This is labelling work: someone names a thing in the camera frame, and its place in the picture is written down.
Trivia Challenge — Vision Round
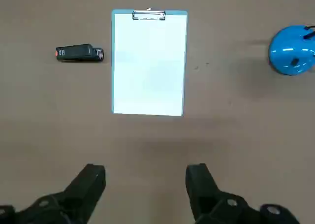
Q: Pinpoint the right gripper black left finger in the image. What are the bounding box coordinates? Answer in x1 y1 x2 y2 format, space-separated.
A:
0 163 106 224

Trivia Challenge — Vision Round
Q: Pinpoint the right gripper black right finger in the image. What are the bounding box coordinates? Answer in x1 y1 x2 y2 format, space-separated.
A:
186 163 300 224

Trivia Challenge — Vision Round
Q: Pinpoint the black stapler with red end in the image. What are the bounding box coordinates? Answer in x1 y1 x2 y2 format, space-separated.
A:
55 43 104 63

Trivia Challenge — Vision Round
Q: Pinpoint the light blue clipboard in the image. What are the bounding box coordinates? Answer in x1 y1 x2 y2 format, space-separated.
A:
111 8 189 117

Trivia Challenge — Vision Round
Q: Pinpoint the white paper sheet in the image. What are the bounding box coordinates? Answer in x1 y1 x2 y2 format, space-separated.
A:
113 13 188 116

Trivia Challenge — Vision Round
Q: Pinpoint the glossy blue dome device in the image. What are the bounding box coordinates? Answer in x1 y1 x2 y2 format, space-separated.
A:
268 25 315 76

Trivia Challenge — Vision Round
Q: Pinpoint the silver clipboard clip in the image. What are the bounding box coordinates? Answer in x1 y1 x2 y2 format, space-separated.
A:
132 8 167 21

